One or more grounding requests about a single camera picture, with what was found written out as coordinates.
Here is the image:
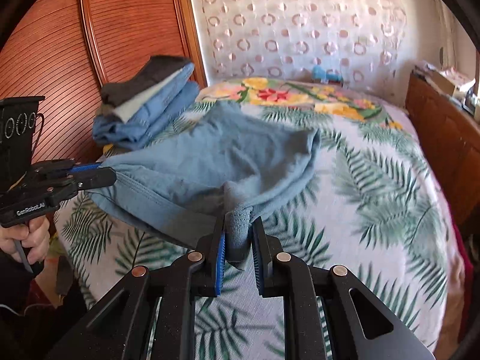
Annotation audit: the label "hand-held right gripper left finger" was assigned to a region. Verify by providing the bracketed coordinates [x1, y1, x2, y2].
[45, 219, 226, 360]

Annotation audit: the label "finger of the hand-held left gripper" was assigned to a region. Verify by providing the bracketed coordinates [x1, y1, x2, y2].
[32, 158, 104, 176]
[45, 167, 118, 196]

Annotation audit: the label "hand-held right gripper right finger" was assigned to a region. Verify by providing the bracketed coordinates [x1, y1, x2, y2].
[251, 218, 437, 360]

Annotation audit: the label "light blue pants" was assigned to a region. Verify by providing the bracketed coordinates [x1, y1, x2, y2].
[85, 101, 322, 273]

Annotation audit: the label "folded dark grey pants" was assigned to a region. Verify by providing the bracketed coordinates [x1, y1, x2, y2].
[100, 55, 194, 108]

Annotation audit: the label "person's left hand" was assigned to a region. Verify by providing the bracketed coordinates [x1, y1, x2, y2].
[0, 215, 52, 268]

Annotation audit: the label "stack of folded clothes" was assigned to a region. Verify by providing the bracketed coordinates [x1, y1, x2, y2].
[93, 82, 202, 150]

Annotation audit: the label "folded white cloth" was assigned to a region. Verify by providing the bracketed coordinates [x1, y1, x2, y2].
[114, 69, 188, 123]

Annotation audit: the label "folded blue jeans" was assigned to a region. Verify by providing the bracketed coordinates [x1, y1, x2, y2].
[124, 65, 200, 128]

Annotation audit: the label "wooden louvered wardrobe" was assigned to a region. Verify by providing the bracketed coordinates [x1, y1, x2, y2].
[0, 0, 209, 241]

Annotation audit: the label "bed with floral leaf sheet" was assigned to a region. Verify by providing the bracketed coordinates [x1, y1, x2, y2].
[195, 77, 468, 357]

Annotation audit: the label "blue toy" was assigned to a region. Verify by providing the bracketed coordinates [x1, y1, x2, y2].
[311, 65, 344, 85]

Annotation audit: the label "red cloth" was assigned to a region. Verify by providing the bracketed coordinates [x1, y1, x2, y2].
[452, 217, 472, 308]

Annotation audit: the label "wooden side cabinet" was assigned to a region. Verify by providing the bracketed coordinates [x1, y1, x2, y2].
[405, 71, 480, 235]

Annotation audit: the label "circle patterned sheer curtain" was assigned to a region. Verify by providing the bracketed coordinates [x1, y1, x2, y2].
[185, 0, 410, 85]

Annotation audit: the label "pile of papers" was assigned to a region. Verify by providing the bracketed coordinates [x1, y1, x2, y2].
[412, 60, 438, 80]

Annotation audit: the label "cardboard box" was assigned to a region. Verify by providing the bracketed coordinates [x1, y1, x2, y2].
[429, 67, 475, 97]

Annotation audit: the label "pale window curtain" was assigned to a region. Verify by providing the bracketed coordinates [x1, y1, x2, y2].
[435, 0, 464, 69]

